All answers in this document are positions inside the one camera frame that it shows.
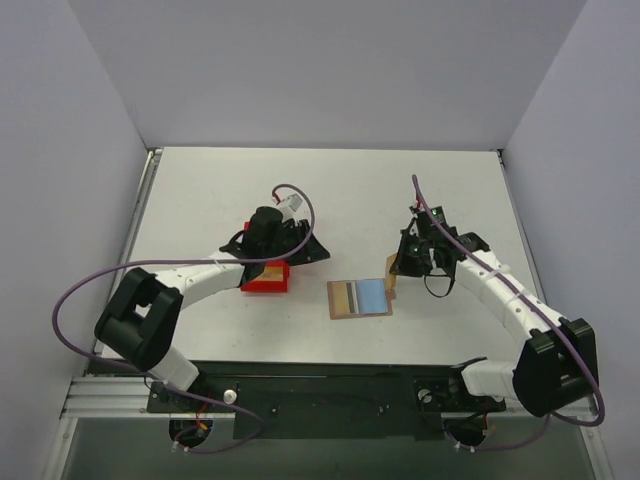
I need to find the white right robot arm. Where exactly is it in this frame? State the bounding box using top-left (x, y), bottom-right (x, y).
top-left (389, 205), bottom-right (598, 417)

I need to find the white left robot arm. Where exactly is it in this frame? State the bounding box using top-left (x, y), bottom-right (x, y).
top-left (94, 206), bottom-right (330, 412)

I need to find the red plastic bin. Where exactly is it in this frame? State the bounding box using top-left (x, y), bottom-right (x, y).
top-left (239, 222), bottom-right (292, 295)

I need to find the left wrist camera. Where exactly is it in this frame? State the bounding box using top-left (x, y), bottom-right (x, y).
top-left (273, 193), bottom-right (304, 212)

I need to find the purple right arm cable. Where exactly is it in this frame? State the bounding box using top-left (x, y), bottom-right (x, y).
top-left (410, 173), bottom-right (606, 454)

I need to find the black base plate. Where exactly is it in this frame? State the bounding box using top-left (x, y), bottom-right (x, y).
top-left (147, 362), bottom-right (506, 440)

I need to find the aluminium frame rail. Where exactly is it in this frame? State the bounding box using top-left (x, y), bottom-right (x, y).
top-left (59, 374), bottom-right (236, 419)

